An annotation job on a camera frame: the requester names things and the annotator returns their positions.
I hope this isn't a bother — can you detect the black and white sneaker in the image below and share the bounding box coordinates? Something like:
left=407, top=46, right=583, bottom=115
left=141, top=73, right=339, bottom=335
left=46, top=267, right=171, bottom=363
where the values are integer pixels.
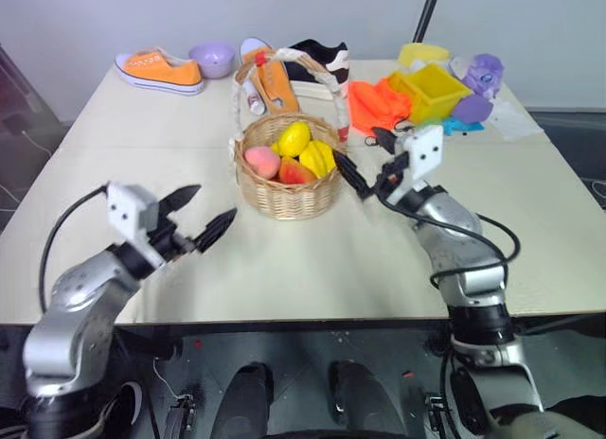
left=283, top=38, right=351, bottom=86

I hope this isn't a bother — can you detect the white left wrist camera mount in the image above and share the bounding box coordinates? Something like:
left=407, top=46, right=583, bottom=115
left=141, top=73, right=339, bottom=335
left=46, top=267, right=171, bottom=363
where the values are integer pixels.
left=106, top=182, right=166, bottom=270

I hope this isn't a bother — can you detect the pink peach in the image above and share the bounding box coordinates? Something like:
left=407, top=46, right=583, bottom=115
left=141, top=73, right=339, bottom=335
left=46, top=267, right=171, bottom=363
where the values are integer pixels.
left=243, top=146, right=282, bottom=181

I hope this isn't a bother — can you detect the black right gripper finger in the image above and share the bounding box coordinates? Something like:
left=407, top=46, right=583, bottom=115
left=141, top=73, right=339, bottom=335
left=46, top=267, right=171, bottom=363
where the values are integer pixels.
left=371, top=126, right=404, bottom=155
left=332, top=149, right=376, bottom=202

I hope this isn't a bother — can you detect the red orange mango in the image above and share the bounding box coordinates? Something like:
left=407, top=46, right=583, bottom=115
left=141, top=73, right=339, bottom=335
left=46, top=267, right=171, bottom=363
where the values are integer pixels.
left=277, top=155, right=318, bottom=185

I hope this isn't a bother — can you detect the purple flat piece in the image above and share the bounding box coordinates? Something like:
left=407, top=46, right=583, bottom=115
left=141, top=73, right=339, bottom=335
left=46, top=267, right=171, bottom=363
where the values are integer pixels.
left=450, top=95, right=495, bottom=124

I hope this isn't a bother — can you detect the purple bowl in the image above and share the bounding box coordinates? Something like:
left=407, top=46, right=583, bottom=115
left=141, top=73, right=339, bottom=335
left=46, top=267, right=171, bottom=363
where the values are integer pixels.
left=187, top=41, right=237, bottom=80

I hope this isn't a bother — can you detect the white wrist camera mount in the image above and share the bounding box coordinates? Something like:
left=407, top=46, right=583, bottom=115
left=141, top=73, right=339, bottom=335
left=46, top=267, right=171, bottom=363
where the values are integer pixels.
left=401, top=125, right=445, bottom=200
left=106, top=182, right=166, bottom=270

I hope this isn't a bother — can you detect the blue plastic piece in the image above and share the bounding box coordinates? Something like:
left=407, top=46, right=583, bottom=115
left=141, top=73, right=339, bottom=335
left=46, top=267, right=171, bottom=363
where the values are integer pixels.
left=441, top=116, right=486, bottom=137

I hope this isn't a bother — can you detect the orange canvas sneaker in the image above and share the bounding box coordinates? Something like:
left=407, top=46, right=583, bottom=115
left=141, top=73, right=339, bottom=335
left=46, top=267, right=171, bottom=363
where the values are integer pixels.
left=115, top=45, right=206, bottom=97
left=239, top=37, right=301, bottom=115

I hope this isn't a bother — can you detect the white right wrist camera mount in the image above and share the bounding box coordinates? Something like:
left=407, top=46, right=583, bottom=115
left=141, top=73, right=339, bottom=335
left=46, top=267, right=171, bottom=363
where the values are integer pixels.
left=401, top=125, right=445, bottom=200

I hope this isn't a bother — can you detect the white plastic bag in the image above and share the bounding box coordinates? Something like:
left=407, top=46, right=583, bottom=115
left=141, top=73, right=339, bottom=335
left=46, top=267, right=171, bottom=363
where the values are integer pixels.
left=486, top=95, right=546, bottom=142

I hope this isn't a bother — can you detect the yellow plastic box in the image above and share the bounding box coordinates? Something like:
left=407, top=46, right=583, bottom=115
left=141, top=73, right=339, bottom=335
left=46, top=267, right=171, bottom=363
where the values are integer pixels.
left=387, top=63, right=473, bottom=124

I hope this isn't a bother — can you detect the yellow star fruit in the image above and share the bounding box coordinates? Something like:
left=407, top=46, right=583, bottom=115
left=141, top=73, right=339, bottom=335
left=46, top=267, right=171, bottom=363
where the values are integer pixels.
left=298, top=140, right=338, bottom=180

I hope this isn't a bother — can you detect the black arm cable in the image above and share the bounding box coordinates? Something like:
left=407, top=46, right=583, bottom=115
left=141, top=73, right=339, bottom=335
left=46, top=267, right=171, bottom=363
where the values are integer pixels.
left=378, top=192, right=522, bottom=290
left=39, top=184, right=110, bottom=313

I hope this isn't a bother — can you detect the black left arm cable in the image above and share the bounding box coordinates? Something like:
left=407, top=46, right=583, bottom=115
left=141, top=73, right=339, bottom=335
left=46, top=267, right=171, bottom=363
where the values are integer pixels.
left=39, top=184, right=110, bottom=313

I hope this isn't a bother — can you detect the yellow lemon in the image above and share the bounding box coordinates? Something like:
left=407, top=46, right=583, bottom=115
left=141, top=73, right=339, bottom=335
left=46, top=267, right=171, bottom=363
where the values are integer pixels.
left=276, top=120, right=312, bottom=158

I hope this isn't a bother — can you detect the orange mesh cloth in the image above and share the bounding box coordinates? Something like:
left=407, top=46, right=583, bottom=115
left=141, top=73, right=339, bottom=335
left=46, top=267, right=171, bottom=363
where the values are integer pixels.
left=347, top=77, right=413, bottom=134

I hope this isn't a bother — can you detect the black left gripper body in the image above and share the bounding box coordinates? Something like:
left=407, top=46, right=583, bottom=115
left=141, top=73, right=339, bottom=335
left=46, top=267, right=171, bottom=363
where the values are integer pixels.
left=147, top=211, right=198, bottom=265

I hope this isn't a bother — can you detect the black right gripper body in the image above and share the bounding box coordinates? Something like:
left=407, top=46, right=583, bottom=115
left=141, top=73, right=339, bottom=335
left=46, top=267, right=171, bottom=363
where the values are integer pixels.
left=373, top=151, right=411, bottom=202

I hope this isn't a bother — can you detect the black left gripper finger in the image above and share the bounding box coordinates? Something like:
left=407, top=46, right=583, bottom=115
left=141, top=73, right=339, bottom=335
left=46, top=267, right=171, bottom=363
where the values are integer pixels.
left=193, top=208, right=238, bottom=255
left=157, top=184, right=203, bottom=220

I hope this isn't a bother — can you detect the black pole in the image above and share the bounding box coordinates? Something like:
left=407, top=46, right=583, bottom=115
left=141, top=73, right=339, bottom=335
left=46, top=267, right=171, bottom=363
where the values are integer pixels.
left=412, top=0, right=443, bottom=44

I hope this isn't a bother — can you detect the wicker basket with handle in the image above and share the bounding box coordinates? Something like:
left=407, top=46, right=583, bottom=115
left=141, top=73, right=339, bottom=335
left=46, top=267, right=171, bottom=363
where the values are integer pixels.
left=228, top=47, right=352, bottom=221

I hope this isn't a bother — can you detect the white bottle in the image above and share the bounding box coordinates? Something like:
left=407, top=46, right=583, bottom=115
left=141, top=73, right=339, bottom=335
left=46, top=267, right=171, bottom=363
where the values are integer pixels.
left=245, top=77, right=268, bottom=116

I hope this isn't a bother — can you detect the purple plastic toy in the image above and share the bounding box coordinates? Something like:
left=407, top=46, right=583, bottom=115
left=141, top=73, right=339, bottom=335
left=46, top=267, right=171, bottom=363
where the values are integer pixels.
left=461, top=53, right=506, bottom=98

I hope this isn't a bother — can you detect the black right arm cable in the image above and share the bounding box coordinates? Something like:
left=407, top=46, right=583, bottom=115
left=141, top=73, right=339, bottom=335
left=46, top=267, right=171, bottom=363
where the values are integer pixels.
left=378, top=192, right=522, bottom=290

